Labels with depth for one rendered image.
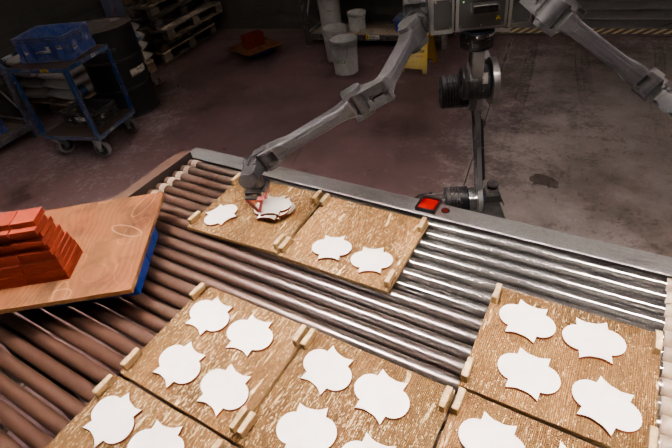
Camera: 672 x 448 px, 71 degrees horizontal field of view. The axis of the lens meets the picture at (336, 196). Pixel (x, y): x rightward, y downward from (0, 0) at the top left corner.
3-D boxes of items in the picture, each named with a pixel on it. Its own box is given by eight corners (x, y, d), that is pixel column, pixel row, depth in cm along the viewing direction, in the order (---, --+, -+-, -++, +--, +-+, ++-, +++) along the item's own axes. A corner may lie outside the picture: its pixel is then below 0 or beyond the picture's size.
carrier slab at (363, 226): (329, 199, 184) (328, 196, 183) (429, 224, 165) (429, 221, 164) (277, 258, 161) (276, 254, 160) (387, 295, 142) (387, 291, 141)
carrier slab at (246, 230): (242, 178, 203) (241, 175, 202) (325, 197, 185) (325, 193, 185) (187, 229, 179) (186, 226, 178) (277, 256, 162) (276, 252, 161)
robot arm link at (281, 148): (374, 106, 158) (358, 80, 153) (376, 113, 153) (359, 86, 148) (271, 167, 170) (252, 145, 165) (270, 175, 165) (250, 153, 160)
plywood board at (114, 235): (35, 215, 181) (33, 211, 180) (165, 195, 182) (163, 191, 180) (-34, 319, 141) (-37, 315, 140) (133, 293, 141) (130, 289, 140)
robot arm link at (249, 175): (280, 161, 167) (266, 143, 163) (276, 179, 158) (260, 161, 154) (254, 176, 172) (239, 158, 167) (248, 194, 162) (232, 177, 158)
